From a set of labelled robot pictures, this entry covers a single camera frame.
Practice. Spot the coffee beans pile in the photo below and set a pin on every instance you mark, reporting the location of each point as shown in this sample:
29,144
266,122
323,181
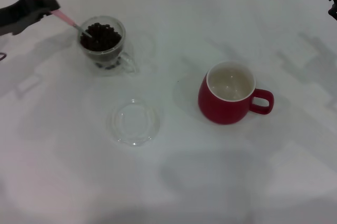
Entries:
102,38

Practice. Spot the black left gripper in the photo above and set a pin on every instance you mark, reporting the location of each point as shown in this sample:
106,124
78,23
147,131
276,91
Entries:
13,15

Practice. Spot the clear glass saucer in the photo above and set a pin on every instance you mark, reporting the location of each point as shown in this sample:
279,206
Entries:
131,137

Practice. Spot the double-walled glass cup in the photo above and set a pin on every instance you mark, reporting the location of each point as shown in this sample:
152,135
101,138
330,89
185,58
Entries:
105,61

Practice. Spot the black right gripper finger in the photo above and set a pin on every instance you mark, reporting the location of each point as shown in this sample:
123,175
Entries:
333,12

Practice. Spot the red ceramic mug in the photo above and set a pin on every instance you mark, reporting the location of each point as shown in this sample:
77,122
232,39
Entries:
221,111

